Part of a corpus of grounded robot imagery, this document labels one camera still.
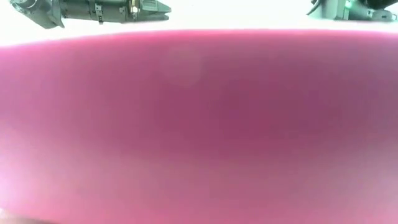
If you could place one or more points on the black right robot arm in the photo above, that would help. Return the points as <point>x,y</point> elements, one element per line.
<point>381,3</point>

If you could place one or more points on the magenta plastic plate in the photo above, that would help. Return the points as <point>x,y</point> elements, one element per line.
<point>199,124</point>

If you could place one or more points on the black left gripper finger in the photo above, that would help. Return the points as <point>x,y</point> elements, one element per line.
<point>154,17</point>
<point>155,7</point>

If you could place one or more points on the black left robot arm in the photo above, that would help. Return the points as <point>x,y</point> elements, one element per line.
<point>40,12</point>

